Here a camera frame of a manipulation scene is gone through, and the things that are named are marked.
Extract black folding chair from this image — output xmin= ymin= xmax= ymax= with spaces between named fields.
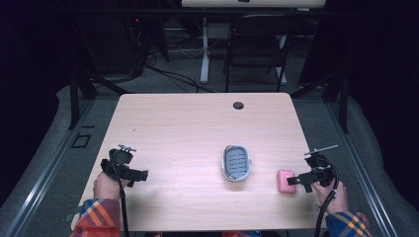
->
xmin=224 ymin=14 xmax=299 ymax=94

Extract left hand-held gripper black cable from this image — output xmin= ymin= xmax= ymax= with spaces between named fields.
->
xmin=110 ymin=151 xmax=130 ymax=237

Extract person's right hand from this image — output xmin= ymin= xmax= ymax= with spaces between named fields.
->
xmin=310 ymin=180 xmax=350 ymax=215

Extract white desk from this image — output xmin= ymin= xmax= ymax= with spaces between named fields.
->
xmin=181 ymin=0 xmax=327 ymax=86

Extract grey soap dish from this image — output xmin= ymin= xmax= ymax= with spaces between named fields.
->
xmin=221 ymin=144 xmax=253 ymax=183

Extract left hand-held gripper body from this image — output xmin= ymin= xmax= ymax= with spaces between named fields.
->
xmin=100 ymin=143 xmax=137 ymax=182

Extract black floor cables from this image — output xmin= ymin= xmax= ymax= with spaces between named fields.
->
xmin=143 ymin=45 xmax=225 ymax=94

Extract metal floor rail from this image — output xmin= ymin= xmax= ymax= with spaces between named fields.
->
xmin=325 ymin=98 xmax=400 ymax=237
xmin=2 ymin=98 xmax=97 ymax=237

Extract black metal stand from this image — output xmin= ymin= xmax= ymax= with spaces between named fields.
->
xmin=66 ymin=63 xmax=130 ymax=131
xmin=290 ymin=63 xmax=351 ymax=134

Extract hand-held gripper black cable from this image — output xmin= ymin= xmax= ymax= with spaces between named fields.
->
xmin=313 ymin=157 xmax=340 ymax=237
xmin=110 ymin=151 xmax=130 ymax=237

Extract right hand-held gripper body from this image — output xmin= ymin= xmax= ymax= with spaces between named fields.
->
xmin=303 ymin=144 xmax=340 ymax=189

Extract right hand-held gripper black cable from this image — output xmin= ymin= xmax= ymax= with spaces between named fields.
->
xmin=313 ymin=157 xmax=340 ymax=237

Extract person's left hand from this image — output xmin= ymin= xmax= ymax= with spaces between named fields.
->
xmin=93 ymin=171 xmax=131 ymax=201

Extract pink soap bar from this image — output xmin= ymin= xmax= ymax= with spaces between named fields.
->
xmin=277 ymin=169 xmax=297 ymax=195

